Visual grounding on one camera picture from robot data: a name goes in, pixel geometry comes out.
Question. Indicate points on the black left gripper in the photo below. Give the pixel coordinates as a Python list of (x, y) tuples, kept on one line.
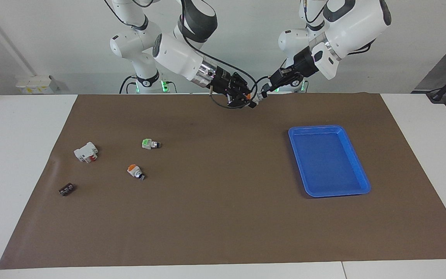
[(298, 68)]

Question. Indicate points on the green rotary selector switch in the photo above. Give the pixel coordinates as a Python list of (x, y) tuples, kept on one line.
[(147, 144)]

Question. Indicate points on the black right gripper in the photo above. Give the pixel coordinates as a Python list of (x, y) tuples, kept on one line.
[(229, 87)]

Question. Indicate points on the orange rotary selector switch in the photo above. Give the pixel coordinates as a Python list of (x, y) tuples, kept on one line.
[(253, 103), (134, 170)]

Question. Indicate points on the white box with yellow labels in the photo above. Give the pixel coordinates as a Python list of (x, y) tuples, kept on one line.
[(37, 83)]

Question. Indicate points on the white circuit breaker red lever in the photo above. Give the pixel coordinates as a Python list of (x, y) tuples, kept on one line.
[(83, 152)]

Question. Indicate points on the blue plastic tray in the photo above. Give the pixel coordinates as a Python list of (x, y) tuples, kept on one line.
[(327, 162)]

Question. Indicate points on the brown table mat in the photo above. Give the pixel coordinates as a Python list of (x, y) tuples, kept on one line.
[(227, 193)]

